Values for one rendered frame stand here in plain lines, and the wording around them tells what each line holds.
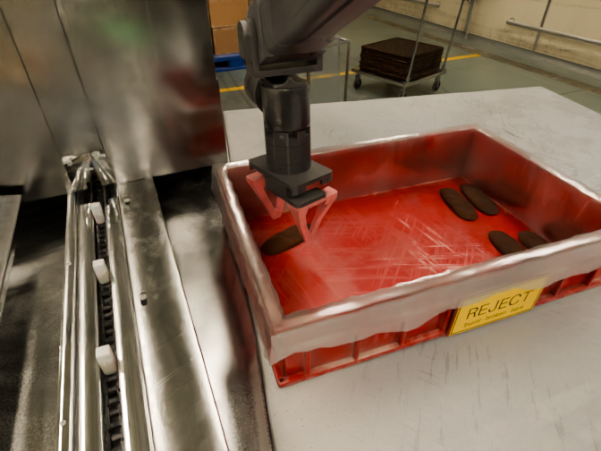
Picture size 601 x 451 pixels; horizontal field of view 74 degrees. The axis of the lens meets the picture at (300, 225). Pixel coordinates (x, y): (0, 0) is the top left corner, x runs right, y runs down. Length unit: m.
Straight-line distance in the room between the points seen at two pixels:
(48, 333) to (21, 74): 0.34
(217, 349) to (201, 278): 0.12
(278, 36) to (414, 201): 0.41
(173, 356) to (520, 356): 0.38
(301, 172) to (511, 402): 0.34
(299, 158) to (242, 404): 0.28
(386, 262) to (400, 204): 0.15
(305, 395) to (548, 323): 0.31
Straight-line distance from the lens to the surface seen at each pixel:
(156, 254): 0.55
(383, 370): 0.47
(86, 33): 0.65
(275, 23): 0.40
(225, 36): 4.47
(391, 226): 0.64
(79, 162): 0.71
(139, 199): 0.67
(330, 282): 0.54
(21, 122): 0.69
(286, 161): 0.49
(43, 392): 0.52
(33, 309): 0.61
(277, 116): 0.47
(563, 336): 0.57
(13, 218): 0.67
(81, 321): 0.52
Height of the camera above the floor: 1.21
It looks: 37 degrees down
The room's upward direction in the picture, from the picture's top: straight up
